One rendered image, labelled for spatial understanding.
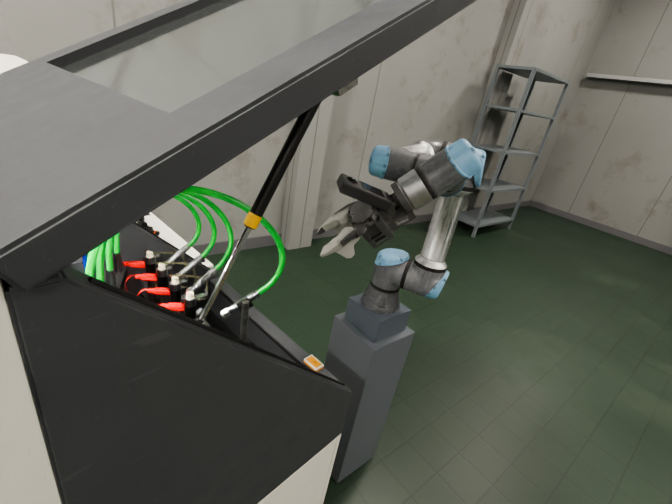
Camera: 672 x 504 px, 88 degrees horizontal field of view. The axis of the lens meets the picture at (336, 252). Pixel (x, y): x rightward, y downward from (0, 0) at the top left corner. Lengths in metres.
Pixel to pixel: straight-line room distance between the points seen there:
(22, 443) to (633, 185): 8.44
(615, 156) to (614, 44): 1.97
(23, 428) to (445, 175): 0.68
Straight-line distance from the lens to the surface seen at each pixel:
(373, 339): 1.37
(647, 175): 8.43
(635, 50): 8.75
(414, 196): 0.71
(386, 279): 1.30
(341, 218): 0.76
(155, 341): 0.47
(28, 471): 0.53
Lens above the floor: 1.64
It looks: 25 degrees down
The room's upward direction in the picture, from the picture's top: 11 degrees clockwise
